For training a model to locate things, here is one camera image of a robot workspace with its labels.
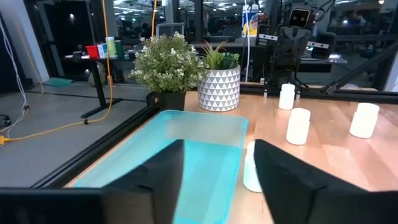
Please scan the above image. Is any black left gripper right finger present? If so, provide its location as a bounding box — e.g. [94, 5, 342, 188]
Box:
[254, 139, 398, 224]

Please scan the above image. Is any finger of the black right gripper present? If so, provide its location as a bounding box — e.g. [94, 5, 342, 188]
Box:
[276, 37, 295, 71]
[294, 37, 312, 71]

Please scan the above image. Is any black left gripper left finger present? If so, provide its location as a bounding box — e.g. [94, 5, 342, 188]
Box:
[102, 139, 186, 224]

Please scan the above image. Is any white pill bottle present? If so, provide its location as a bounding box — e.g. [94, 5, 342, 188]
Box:
[349, 102, 381, 139]
[285, 108, 312, 146]
[243, 140, 264, 193]
[278, 83, 296, 111]

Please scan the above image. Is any teal translucent plastic basket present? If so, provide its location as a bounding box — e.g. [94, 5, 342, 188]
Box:
[73, 109, 249, 224]

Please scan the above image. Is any blue white yellow pack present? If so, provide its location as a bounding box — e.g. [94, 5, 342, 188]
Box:
[241, 3, 259, 38]

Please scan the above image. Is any succulent in white triangle-pattern pot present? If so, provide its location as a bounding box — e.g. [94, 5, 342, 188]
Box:
[197, 40, 242, 112]

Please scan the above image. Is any grey monitor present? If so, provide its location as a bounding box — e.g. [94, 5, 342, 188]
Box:
[155, 22, 185, 39]

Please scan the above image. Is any white-flowered plant in black pot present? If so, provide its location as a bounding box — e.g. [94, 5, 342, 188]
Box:
[128, 30, 208, 111]

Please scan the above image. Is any black desk with T-foot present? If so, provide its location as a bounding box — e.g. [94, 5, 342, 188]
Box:
[64, 51, 137, 119]

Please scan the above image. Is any dark green cup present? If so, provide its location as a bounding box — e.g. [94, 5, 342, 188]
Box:
[114, 39, 125, 59]

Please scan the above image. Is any teal floor mat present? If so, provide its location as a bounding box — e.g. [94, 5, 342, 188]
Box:
[42, 77, 75, 88]

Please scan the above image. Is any white and blue box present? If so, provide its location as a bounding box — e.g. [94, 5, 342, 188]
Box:
[96, 42, 109, 59]

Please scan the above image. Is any light green cup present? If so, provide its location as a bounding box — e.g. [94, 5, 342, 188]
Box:
[105, 36, 118, 58]

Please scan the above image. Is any red box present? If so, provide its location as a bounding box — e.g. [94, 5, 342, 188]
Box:
[85, 45, 100, 60]

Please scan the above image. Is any white hanging cable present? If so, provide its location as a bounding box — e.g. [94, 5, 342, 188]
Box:
[244, 0, 251, 82]

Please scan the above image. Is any black aluminium table frame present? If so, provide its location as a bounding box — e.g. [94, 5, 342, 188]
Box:
[30, 42, 398, 190]

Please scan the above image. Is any yellow cable with yellow plug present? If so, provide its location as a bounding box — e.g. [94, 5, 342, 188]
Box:
[150, 0, 158, 39]

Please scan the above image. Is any yellow cable with black connector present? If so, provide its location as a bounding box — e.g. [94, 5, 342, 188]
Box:
[0, 0, 114, 147]

